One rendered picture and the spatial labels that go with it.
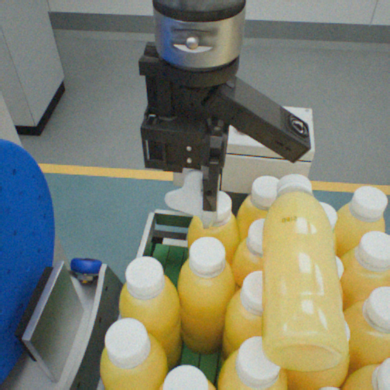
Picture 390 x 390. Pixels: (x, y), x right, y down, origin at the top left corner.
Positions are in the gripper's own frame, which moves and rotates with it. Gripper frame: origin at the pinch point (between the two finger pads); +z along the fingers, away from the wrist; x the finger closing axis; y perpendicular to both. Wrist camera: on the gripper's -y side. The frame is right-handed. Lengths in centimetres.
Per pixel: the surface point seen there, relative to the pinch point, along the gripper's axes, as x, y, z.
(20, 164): 2.8, 21.7, -6.4
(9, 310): 14.2, 21.7, 5.8
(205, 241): 6.0, 0.4, -0.8
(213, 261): 8.6, -0.8, -0.9
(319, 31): -264, -47, 100
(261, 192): -2.3, -5.5, -0.9
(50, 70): -165, 111, 88
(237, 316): 12.6, -4.0, 2.9
